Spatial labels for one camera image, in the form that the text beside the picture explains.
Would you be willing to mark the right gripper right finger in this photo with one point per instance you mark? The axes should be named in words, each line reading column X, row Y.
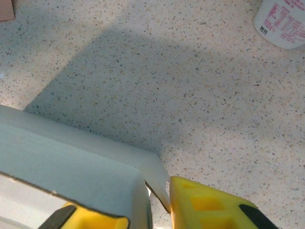
column 209, row 207

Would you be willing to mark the white container pink lid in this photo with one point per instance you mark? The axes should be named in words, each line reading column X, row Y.
column 278, row 23

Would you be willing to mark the white paper box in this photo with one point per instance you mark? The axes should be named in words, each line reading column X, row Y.
column 59, row 162

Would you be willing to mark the brown cardboard box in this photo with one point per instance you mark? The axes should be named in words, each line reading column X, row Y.
column 6, row 9

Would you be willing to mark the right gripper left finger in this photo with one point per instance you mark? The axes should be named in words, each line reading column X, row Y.
column 95, row 220

